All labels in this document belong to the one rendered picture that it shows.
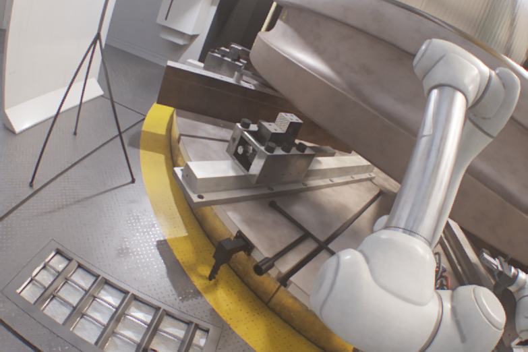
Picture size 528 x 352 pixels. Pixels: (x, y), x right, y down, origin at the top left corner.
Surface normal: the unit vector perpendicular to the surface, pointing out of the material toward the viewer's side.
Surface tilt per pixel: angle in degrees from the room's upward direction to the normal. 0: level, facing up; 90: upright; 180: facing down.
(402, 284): 41
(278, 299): 90
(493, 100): 95
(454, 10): 90
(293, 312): 90
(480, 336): 60
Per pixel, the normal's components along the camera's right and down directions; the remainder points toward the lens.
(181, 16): -0.15, 0.40
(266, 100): 0.24, 0.53
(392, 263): -0.10, -0.59
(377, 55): -0.71, 0.04
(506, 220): -0.35, 0.30
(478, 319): -0.36, -0.57
